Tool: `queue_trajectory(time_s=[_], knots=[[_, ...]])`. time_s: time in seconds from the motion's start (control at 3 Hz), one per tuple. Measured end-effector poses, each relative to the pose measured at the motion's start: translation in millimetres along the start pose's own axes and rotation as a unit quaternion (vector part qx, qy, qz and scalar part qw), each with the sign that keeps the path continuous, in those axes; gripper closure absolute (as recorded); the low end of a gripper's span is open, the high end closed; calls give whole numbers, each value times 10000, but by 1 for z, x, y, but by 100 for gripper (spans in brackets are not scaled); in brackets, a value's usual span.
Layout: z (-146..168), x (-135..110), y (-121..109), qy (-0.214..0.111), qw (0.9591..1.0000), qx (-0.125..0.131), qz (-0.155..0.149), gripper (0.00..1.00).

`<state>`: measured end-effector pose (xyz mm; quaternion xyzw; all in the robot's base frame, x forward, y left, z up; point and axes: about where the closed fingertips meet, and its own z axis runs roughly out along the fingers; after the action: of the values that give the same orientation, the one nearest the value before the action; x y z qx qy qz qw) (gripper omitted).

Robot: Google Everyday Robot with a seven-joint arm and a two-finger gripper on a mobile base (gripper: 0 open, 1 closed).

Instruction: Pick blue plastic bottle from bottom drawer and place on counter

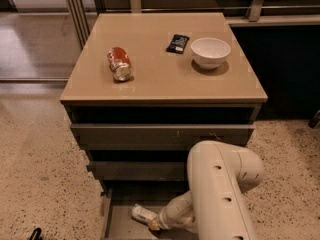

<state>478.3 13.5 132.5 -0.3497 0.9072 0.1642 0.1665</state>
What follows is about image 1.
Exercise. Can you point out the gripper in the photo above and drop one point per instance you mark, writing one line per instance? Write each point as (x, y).
(165, 218)

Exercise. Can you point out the clear blue plastic bottle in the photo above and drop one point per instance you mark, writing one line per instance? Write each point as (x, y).
(142, 214)

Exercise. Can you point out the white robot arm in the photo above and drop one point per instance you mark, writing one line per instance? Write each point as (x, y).
(218, 175)

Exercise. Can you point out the grey open bottom drawer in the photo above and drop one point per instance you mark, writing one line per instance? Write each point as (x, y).
(121, 196)

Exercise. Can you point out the grey middle drawer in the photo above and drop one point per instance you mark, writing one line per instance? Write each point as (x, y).
(137, 171)

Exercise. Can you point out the grey top drawer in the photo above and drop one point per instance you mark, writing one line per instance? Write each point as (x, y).
(152, 137)

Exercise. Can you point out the grey drawer cabinet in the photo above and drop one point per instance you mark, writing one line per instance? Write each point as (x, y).
(165, 88)

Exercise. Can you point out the black object at floor corner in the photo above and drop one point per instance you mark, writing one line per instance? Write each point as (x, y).
(36, 234)

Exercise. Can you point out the red soda can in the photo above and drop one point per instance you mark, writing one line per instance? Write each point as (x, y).
(120, 64)

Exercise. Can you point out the white ceramic bowl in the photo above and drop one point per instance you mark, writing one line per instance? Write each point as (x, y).
(209, 53)

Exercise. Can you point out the black snack packet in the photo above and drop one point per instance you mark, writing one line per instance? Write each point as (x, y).
(177, 44)

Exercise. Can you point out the dark object at right edge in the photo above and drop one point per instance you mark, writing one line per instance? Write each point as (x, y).
(315, 120)

